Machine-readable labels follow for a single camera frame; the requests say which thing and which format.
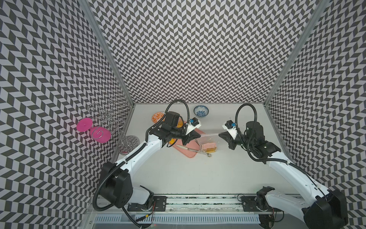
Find clear resealable bag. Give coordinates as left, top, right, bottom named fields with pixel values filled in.
left=196, top=133, right=221, bottom=152

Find metal tongs white tips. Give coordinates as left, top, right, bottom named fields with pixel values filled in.
left=177, top=145, right=212, bottom=157

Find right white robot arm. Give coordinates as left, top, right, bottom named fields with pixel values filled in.
left=219, top=132, right=348, bottom=229

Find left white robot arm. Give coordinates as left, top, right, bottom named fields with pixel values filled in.
left=92, top=127, right=201, bottom=211

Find pink plastic tray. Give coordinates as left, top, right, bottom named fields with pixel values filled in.
left=171, top=125, right=206, bottom=158

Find blue patterned small bowl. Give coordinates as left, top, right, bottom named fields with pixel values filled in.
left=193, top=105, right=209, bottom=118

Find orange patterned small bowl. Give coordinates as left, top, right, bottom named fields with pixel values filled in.
left=152, top=112, right=165, bottom=124

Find pink round disc lower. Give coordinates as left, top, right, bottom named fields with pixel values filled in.
left=90, top=127, right=112, bottom=144

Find pink round disc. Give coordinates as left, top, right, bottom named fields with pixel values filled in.
left=90, top=127, right=112, bottom=144
left=76, top=118, right=93, bottom=132

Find pink round disc upper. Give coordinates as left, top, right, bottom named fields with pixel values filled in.
left=76, top=118, right=93, bottom=132

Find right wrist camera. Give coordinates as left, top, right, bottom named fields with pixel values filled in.
left=223, top=120, right=238, bottom=140

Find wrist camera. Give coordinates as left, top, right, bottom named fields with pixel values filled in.
left=185, top=117, right=201, bottom=135
left=223, top=120, right=238, bottom=140

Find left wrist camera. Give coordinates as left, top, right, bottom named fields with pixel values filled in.
left=185, top=117, right=201, bottom=135

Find wire spiral stand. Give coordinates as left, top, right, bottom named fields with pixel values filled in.
left=87, top=96, right=139, bottom=155

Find metal base rail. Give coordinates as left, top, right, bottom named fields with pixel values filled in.
left=94, top=194, right=287, bottom=225

